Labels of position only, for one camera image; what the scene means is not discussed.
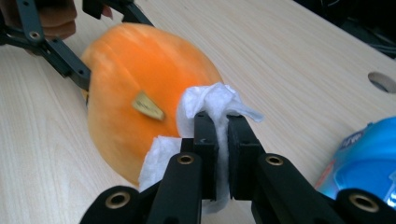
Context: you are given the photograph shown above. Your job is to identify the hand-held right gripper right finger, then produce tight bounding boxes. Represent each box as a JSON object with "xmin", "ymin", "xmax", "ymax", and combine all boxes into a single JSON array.
[{"xmin": 227, "ymin": 115, "xmax": 266, "ymax": 201}]

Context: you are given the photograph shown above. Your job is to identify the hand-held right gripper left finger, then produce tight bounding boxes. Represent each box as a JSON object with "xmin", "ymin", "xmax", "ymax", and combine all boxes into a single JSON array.
[{"xmin": 180, "ymin": 112, "xmax": 219, "ymax": 201}]

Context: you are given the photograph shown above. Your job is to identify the orange plush toy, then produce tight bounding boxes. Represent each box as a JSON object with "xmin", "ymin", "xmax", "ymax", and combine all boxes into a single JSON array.
[{"xmin": 79, "ymin": 21, "xmax": 224, "ymax": 188}]

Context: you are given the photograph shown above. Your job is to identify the white wet wipe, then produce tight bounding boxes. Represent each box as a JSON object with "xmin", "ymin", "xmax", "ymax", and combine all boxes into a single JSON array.
[{"xmin": 138, "ymin": 82, "xmax": 265, "ymax": 216}]

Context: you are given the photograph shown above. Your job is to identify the blue wet wipes packet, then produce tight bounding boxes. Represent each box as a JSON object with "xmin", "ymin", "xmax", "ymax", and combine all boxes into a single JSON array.
[{"xmin": 314, "ymin": 116, "xmax": 396, "ymax": 207}]

